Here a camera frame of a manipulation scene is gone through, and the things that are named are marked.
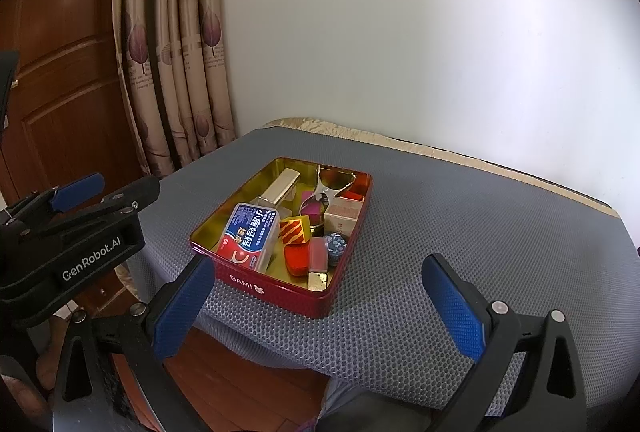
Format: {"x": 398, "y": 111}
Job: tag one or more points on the yellow red striped block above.
{"x": 295, "y": 229}

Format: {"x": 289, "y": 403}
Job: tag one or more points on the beige rectangular bar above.
{"x": 280, "y": 186}

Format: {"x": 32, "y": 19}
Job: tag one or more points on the grey mesh table mat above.
{"x": 450, "y": 222}

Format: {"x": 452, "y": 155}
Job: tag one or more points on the red tin box gold inside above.
{"x": 280, "y": 294}

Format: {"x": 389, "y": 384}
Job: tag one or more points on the red round object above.
{"x": 297, "y": 259}

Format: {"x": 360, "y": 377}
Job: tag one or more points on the magenta block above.
{"x": 312, "y": 212}

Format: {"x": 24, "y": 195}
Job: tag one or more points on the beige leaf print curtain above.
{"x": 190, "y": 37}

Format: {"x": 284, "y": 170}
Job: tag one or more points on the blue round cap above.
{"x": 335, "y": 245}

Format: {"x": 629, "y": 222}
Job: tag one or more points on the small orange red block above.
{"x": 352, "y": 196}

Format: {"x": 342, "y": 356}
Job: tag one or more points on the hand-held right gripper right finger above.
{"x": 452, "y": 307}

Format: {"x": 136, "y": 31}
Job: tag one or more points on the grey blue cloth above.
{"x": 360, "y": 407}

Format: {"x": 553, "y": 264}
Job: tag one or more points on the brown wooden door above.
{"x": 65, "y": 87}

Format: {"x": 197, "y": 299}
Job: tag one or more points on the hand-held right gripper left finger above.
{"x": 185, "y": 307}

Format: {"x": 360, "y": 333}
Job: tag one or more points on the pink translucent eraser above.
{"x": 318, "y": 254}

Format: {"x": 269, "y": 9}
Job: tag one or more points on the blue red clear plastic box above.
{"x": 250, "y": 232}

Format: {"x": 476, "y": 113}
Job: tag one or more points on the brown cardboard cube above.
{"x": 342, "y": 214}

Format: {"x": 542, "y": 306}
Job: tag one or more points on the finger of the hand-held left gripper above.
{"x": 75, "y": 192}
{"x": 135, "y": 192}

